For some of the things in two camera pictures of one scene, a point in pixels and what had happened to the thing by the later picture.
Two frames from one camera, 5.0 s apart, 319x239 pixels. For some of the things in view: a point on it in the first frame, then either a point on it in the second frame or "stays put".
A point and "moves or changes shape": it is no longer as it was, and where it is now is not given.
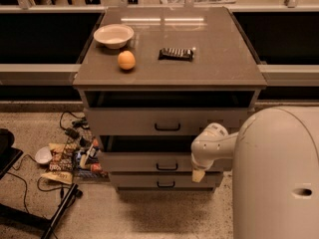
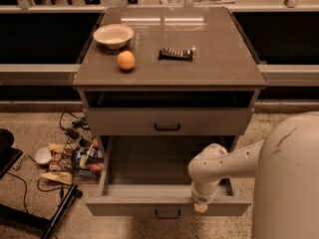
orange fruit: x=127 y=60 stays put
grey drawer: x=150 y=154 moves or changes shape
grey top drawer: x=161 y=120 stays put
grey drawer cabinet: x=152 y=79 stays put
